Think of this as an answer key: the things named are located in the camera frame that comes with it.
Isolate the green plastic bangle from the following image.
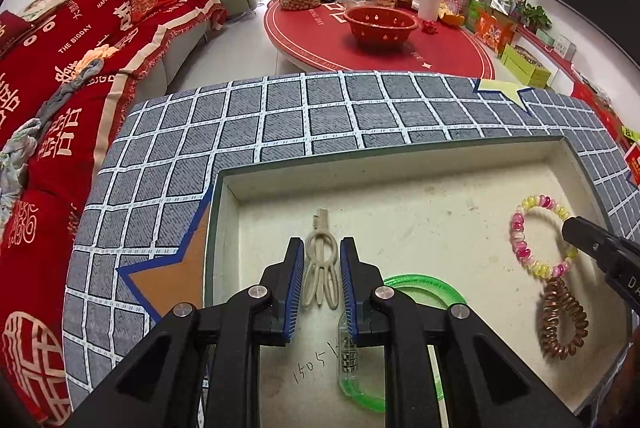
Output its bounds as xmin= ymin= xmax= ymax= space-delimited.
xmin=339 ymin=275 xmax=468 ymax=413

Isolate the clear plastic clip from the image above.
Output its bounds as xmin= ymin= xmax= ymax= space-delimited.
xmin=336 ymin=311 xmax=360 ymax=391

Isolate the stack of green boxes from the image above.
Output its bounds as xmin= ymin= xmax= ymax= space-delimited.
xmin=500 ymin=44 xmax=552 ymax=89

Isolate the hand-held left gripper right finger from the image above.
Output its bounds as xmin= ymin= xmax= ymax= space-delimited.
xmin=340 ymin=237 xmax=583 ymax=428

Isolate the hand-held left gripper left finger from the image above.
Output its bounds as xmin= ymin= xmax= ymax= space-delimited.
xmin=67 ymin=237 xmax=306 ymax=428

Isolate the grey knotted cloth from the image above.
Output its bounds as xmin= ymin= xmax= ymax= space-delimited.
xmin=0 ymin=48 xmax=126 ymax=229

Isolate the orange gift box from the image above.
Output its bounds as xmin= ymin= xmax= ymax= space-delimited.
xmin=475 ymin=11 xmax=517 ymax=54

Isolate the red plastic colander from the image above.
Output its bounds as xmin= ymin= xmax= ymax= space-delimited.
xmin=342 ymin=6 xmax=420 ymax=49

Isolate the shallow white tray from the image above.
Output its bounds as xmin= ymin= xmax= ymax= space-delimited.
xmin=202 ymin=134 xmax=638 ymax=428

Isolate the red covered sofa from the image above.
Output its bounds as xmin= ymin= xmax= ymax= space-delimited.
xmin=0 ymin=0 xmax=231 ymax=428

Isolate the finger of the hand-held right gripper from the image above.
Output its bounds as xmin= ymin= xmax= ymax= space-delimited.
xmin=561 ymin=215 xmax=640 ymax=310

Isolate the pink yellow spiral hair tie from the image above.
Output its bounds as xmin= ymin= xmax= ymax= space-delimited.
xmin=510 ymin=194 xmax=579 ymax=280

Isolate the yellow red box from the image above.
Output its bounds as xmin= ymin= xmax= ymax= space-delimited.
xmin=622 ymin=143 xmax=640 ymax=186

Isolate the red dragon print box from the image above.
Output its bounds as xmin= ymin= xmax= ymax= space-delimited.
xmin=571 ymin=81 xmax=626 ymax=129

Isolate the beige hair clip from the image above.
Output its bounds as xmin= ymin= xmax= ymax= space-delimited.
xmin=304 ymin=207 xmax=346 ymax=310

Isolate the round red coffee table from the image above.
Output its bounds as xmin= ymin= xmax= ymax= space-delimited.
xmin=264 ymin=0 xmax=496 ymax=79

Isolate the brown spiral hair tie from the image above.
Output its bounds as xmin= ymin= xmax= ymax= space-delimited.
xmin=537 ymin=277 xmax=590 ymax=360

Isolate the dark red cushion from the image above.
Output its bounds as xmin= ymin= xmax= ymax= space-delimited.
xmin=0 ymin=11 xmax=33 ymax=59

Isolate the potted green plant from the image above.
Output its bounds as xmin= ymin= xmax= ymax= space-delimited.
xmin=522 ymin=3 xmax=552 ymax=34

